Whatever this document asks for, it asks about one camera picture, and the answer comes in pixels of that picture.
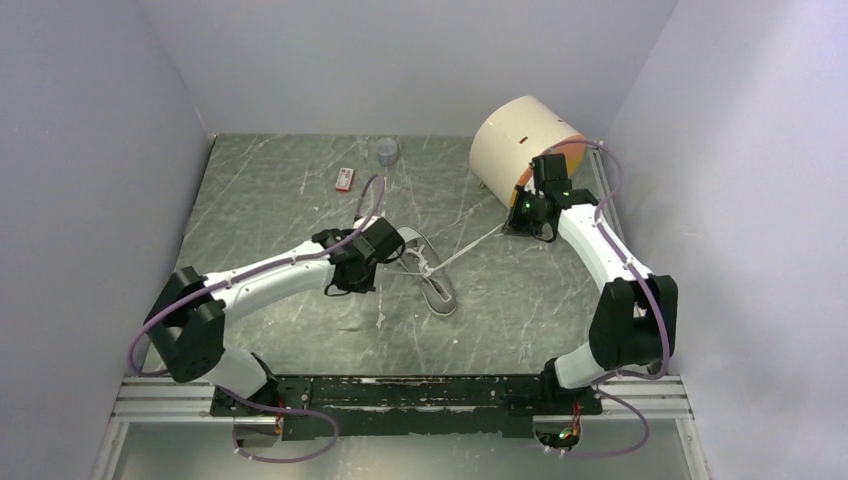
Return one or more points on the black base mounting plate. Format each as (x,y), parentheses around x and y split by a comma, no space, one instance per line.
(513,405)

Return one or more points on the small clear plastic cup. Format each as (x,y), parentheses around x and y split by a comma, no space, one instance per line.
(387,150)

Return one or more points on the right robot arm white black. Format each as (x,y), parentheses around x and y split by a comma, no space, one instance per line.
(632,330)

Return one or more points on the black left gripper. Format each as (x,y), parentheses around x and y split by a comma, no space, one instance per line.
(363,286)

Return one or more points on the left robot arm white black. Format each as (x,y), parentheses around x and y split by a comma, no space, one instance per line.
(187,322)

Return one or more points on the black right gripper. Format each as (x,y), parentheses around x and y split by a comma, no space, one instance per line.
(515,226)

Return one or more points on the aluminium frame rail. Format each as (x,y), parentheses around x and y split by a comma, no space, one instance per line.
(157,398)

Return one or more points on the grey canvas sneaker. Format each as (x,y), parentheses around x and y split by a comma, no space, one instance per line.
(438,292)

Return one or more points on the small red white box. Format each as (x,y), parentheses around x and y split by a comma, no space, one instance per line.
(345,179)

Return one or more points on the cream cylinder orange lid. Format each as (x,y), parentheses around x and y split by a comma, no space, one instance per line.
(512,136)

